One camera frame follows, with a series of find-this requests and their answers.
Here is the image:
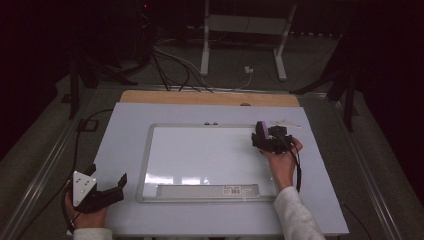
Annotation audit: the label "grey metal stand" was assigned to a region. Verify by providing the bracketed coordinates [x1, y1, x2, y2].
[199, 0, 298, 82]

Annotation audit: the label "person's right hand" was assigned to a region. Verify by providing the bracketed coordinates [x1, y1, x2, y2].
[261, 136, 304, 192]

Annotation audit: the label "black floor cables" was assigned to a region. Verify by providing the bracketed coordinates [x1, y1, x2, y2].
[149, 43, 215, 94]

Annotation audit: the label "white plug with cable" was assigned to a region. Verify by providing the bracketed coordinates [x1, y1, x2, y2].
[229, 65, 255, 91]

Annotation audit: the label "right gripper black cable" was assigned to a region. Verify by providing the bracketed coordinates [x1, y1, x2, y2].
[286, 141, 303, 194]

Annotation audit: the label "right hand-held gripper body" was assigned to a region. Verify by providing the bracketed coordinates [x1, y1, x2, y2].
[265, 119, 302, 156]

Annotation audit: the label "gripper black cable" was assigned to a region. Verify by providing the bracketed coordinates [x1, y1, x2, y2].
[14, 108, 115, 240]
[286, 141, 303, 194]

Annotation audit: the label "person's left hand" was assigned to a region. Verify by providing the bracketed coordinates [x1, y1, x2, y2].
[64, 189, 110, 230]

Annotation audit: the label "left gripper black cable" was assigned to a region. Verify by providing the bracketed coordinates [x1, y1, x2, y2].
[14, 108, 115, 240]

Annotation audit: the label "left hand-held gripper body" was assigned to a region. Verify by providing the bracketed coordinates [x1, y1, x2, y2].
[71, 170, 125, 215]

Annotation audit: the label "pale table cover sheet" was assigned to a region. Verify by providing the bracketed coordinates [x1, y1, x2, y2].
[93, 101, 350, 238]

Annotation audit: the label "whiteboard with metal frame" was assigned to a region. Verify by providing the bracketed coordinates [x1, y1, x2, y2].
[135, 122, 280, 204]

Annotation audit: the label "purple and black eraser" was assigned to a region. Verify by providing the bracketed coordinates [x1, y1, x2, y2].
[255, 120, 270, 142]

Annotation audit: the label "dark tripod stand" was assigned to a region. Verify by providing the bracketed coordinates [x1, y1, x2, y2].
[289, 34, 360, 133]
[67, 54, 138, 120]

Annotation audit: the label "white barcode sticker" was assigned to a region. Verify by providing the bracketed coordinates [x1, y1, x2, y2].
[222, 186, 252, 196]

